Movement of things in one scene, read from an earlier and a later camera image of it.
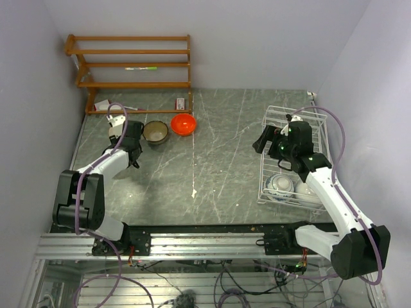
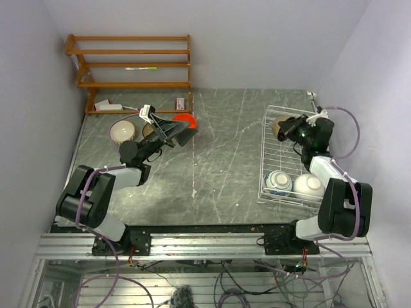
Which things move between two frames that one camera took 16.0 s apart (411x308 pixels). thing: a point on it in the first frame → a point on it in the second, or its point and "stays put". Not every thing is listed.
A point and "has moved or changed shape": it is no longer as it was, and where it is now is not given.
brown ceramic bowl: x=155 y=132 has moved or changed shape
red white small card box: x=180 y=104 stays put
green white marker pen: x=147 y=68 stays put
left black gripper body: x=113 y=140 → x=155 y=142
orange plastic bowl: x=183 y=124 stays put
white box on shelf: x=104 y=105 stays put
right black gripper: x=268 y=135 → x=287 y=126
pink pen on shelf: x=134 y=108 stays put
